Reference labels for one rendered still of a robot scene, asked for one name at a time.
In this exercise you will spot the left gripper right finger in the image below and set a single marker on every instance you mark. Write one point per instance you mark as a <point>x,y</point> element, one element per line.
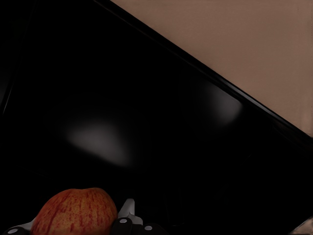
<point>129,215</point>

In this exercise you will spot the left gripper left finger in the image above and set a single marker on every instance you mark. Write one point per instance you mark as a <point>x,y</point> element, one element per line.
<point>18,229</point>

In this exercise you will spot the red apple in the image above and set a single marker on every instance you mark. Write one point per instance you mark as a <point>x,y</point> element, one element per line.
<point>75,213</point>

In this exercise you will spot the black storage box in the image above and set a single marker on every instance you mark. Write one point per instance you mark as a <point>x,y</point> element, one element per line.
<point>151,98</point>

